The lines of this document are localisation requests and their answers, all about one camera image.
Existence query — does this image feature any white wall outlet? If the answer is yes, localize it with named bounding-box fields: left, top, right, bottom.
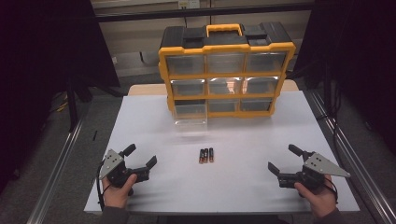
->
left=177, top=0, right=201, bottom=9

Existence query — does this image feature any black horizontal bar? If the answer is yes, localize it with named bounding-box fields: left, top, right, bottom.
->
left=92, top=2, right=315, bottom=23

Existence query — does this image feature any pulled-out clear plastic drawer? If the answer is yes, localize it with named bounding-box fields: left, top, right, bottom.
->
left=173, top=104, right=209, bottom=133

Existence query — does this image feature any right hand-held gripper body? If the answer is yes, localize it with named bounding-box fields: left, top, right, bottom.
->
left=277, top=151, right=351, bottom=191

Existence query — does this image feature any black wall cable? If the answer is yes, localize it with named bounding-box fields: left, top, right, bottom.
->
left=139, top=50, right=161, bottom=67

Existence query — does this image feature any right hand-held gripper cable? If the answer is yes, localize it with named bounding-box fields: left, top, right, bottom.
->
left=322, top=176, right=340, bottom=203

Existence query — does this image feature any person's right hand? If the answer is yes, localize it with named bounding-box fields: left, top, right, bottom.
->
left=293, top=174, right=339, bottom=218

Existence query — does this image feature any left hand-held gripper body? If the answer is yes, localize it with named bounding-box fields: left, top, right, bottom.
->
left=98, top=148, right=150, bottom=189

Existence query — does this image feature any narrow black curtain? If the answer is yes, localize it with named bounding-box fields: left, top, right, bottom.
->
left=292, top=0, right=396, bottom=155

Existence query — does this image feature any metal floor rail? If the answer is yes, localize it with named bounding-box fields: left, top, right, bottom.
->
left=306, top=89, right=396, bottom=224
left=26, top=118, right=86, bottom=224

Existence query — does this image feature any wide black curtain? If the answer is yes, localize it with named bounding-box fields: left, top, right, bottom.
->
left=0, top=0, right=121, bottom=194

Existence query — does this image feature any black stand leg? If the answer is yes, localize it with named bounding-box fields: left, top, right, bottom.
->
left=64, top=78, right=79, bottom=133

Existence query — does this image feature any left hand-held gripper cable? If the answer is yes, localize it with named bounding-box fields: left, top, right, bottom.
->
left=96, top=160, right=112, bottom=211

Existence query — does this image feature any yellow and black organizer cabinet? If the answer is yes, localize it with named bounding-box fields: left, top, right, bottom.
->
left=157, top=21, right=297, bottom=119

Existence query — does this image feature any set of closed clear drawers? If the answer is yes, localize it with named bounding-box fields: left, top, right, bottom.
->
left=164, top=50, right=288, bottom=114

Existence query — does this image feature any person's left hand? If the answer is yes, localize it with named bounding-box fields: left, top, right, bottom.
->
left=102, top=174, right=138, bottom=210

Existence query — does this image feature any hand-held gripper cable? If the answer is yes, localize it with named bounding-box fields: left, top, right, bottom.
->
left=96, top=160, right=112, bottom=211
left=322, top=176, right=340, bottom=203

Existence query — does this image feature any yellow cable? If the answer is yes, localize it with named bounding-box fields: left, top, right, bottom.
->
left=55, top=92, right=70, bottom=114

